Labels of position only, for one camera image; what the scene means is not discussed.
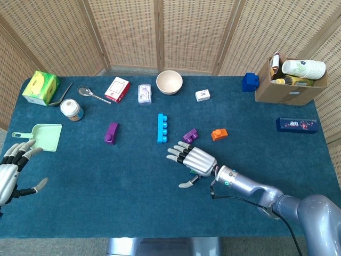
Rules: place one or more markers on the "green yellow tissue pack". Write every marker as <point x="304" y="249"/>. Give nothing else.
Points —
<point x="40" y="86"/>

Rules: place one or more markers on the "white-lidded clear jar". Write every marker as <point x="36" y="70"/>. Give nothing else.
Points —
<point x="70" y="109"/>

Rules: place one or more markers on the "clear plastic white case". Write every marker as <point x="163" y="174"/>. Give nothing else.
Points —
<point x="145" y="94"/>

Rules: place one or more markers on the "small white box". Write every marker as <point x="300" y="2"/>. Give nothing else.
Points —
<point x="202" y="95"/>

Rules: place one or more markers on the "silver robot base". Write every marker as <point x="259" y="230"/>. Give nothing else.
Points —
<point x="162" y="246"/>

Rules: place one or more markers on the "purple two-stud small block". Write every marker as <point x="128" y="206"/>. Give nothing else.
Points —
<point x="190" y="135"/>

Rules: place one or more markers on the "red and white box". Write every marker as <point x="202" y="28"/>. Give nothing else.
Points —
<point x="117" y="89"/>

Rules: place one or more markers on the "wicker folding screen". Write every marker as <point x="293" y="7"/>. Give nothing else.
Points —
<point x="128" y="32"/>

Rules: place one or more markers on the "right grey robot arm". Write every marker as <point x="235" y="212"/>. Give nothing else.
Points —
<point x="293" y="205"/>

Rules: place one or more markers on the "metal spoon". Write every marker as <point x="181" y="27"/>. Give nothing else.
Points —
<point x="84" y="91"/>

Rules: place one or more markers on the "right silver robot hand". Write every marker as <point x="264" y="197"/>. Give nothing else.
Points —
<point x="199" y="161"/>

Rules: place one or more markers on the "light green dustpan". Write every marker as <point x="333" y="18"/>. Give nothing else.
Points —
<point x="48" y="136"/>

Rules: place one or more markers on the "dark blue tall block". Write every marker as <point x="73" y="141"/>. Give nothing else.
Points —
<point x="250" y="82"/>

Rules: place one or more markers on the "dark blue long box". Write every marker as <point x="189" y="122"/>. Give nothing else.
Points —
<point x="297" y="124"/>

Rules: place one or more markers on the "snack packets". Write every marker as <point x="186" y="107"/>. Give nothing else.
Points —
<point x="275" y="64"/>

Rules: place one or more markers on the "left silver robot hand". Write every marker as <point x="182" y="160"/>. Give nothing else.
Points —
<point x="8" y="176"/>

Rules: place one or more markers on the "yellow drink bottle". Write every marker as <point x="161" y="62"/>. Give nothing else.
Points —
<point x="295" y="80"/>

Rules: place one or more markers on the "purple one-stud curved block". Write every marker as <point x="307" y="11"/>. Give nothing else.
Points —
<point x="112" y="132"/>

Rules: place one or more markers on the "paper cups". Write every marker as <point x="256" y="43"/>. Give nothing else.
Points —
<point x="303" y="69"/>

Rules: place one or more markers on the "beige bowl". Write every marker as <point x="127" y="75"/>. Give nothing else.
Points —
<point x="169" y="82"/>

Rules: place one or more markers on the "teal table carpet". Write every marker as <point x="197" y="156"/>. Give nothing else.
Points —
<point x="120" y="208"/>

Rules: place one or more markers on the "orange one-stud block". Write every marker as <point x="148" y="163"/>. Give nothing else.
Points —
<point x="219" y="134"/>

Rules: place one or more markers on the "light blue long block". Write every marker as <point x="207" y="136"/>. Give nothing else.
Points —
<point x="160" y="129"/>

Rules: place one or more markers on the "cardboard box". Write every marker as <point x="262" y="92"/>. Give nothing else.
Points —
<point x="282" y="93"/>

